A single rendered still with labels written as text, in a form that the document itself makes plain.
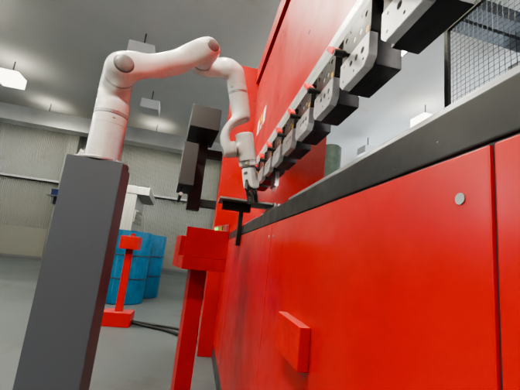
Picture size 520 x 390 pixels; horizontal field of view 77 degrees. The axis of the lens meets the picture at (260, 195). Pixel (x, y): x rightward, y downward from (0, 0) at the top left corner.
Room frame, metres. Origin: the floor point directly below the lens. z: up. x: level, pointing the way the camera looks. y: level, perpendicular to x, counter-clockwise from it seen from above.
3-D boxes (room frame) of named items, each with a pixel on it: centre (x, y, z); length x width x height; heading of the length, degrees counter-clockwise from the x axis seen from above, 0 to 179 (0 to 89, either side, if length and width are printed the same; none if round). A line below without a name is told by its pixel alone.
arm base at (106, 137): (1.17, 0.59, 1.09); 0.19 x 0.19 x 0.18
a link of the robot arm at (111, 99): (1.19, 0.61, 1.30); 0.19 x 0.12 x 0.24; 30
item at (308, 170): (2.67, -0.08, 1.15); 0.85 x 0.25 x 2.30; 100
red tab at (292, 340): (0.65, -0.09, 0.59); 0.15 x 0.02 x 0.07; 10
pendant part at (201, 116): (2.84, 0.59, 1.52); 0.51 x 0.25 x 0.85; 15
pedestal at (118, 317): (3.14, 1.17, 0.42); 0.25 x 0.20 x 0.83; 100
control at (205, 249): (1.29, 0.21, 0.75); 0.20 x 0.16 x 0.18; 23
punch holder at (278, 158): (1.51, -0.10, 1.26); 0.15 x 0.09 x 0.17; 10
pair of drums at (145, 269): (4.69, 1.65, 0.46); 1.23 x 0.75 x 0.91; 13
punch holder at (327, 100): (0.92, -0.20, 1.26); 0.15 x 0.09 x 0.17; 10
